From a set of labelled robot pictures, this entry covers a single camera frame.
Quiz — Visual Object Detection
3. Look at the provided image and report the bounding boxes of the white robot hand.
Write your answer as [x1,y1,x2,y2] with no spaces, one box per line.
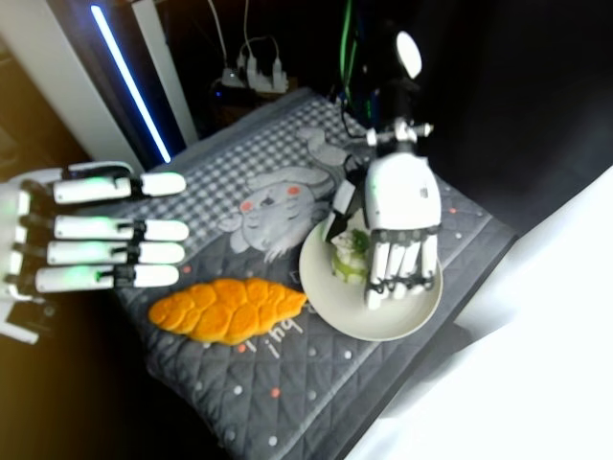
[0,160,191,346]
[325,155,444,311]

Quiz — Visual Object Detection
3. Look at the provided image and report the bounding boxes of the green and white toy cake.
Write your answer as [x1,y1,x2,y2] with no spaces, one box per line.
[329,224,373,287]

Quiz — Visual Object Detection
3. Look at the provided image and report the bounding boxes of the orange bread loaf toy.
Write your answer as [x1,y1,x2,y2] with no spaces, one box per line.
[147,277,308,347]

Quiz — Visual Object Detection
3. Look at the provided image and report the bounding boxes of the round white plate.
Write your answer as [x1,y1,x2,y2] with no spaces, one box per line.
[298,215,444,343]

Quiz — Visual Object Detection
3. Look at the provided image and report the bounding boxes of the wide white pillar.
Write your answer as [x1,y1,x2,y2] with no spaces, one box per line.
[0,0,145,186]

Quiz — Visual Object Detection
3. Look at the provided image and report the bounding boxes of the blue-white LED light strip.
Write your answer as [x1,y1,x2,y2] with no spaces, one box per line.
[89,4,172,165]

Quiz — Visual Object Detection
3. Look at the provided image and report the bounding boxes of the white power strip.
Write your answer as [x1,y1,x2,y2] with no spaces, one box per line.
[218,66,291,95]

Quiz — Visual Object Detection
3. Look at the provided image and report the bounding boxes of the grey quilt with bear print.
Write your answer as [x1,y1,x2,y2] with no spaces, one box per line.
[109,85,519,460]

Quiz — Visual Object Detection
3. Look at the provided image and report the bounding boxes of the narrow white post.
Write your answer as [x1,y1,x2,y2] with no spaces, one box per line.
[130,0,200,146]

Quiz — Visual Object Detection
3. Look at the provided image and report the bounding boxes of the looped white cable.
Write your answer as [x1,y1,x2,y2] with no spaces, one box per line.
[236,34,284,81]

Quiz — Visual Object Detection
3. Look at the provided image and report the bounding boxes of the thin white cable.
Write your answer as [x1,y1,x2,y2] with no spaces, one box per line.
[205,0,230,73]

